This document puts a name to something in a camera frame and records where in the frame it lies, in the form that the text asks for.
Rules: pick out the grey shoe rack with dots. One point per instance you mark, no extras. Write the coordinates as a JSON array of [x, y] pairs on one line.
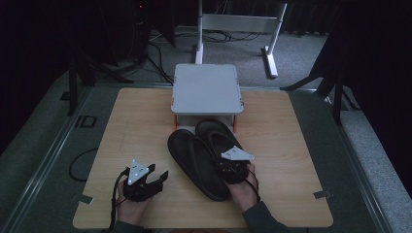
[[207, 89]]

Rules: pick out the black slipper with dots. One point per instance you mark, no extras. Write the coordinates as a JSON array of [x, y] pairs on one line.
[[220, 137], [194, 161]]

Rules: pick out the person's left hand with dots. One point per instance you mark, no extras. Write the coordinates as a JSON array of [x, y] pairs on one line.
[[131, 208]]

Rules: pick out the grey tape piece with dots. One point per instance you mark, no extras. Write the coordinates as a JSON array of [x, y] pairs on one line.
[[85, 199], [322, 194]]

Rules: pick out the white metal stand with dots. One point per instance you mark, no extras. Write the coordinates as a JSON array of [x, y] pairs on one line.
[[239, 22]]

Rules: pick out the black tripod stand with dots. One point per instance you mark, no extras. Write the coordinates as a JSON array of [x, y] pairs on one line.
[[76, 74], [336, 84]]

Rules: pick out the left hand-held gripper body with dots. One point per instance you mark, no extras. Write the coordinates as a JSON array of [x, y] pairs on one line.
[[139, 181]]

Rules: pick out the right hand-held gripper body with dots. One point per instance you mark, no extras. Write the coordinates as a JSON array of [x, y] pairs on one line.
[[234, 161]]

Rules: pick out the person's right hand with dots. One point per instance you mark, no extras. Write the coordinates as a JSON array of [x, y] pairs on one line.
[[243, 194]]

